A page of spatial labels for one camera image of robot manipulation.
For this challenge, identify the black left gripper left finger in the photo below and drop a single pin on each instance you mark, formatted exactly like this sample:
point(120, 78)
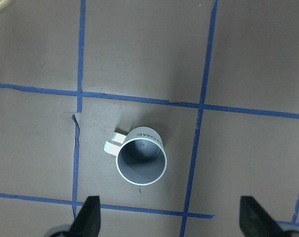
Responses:
point(88, 220)

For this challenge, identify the white grey mug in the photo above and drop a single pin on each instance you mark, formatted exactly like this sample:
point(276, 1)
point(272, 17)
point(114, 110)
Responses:
point(140, 156)

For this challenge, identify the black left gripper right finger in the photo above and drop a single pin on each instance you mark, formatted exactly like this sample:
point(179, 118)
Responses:
point(254, 221)

